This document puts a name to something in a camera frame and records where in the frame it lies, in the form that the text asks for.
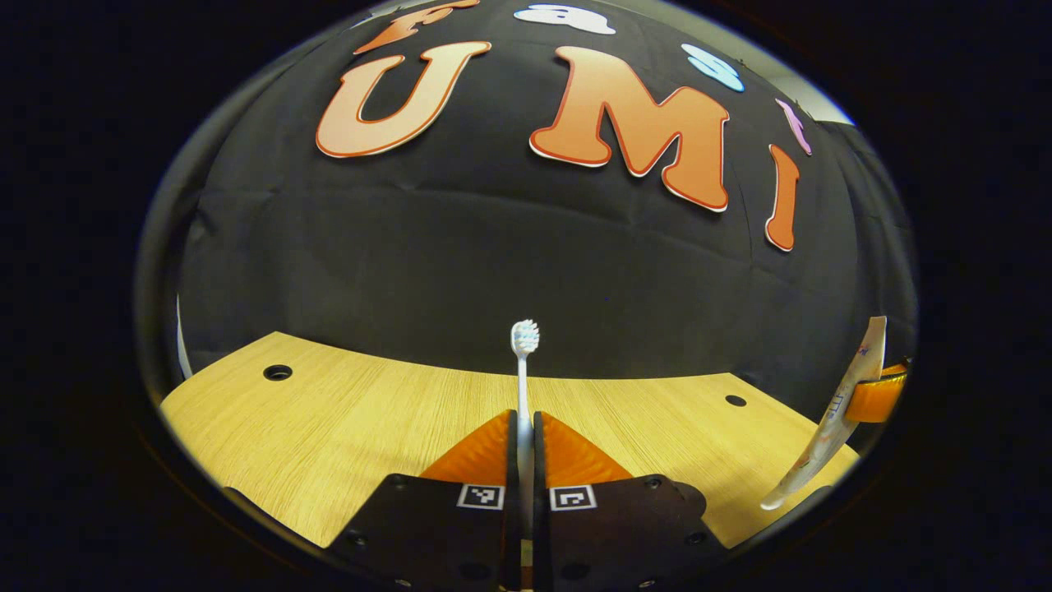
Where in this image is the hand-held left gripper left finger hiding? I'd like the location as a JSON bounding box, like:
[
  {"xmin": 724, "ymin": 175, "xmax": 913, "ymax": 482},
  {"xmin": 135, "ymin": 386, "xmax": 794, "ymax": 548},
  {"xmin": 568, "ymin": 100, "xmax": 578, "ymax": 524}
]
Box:
[{"xmin": 329, "ymin": 409, "xmax": 520, "ymax": 592}]

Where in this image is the wooden desktop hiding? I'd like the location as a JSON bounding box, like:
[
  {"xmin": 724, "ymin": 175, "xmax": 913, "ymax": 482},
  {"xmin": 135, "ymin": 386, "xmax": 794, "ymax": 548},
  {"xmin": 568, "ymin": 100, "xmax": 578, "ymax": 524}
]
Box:
[{"xmin": 159, "ymin": 331, "xmax": 862, "ymax": 552}]

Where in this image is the light blue toothbrush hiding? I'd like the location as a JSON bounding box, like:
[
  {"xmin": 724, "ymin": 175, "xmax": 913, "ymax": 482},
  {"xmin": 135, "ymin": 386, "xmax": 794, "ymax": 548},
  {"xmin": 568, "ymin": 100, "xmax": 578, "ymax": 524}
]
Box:
[{"xmin": 510, "ymin": 318, "xmax": 542, "ymax": 568}]

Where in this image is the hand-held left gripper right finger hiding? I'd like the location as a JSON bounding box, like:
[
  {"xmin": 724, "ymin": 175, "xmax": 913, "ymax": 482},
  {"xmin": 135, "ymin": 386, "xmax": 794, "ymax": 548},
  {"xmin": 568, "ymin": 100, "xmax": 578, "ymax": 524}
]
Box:
[{"xmin": 533, "ymin": 410, "xmax": 724, "ymax": 592}]

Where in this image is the white toothpaste tube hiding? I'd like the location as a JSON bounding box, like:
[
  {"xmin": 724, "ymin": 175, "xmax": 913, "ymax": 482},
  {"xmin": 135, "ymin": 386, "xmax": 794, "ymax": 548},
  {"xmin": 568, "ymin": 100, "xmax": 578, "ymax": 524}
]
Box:
[{"xmin": 760, "ymin": 316, "xmax": 888, "ymax": 511}]

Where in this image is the black backdrop cloth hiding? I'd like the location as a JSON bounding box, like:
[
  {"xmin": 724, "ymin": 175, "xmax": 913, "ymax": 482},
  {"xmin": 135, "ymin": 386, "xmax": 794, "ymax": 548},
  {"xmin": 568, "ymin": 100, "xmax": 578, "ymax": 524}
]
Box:
[{"xmin": 136, "ymin": 0, "xmax": 920, "ymax": 412}]

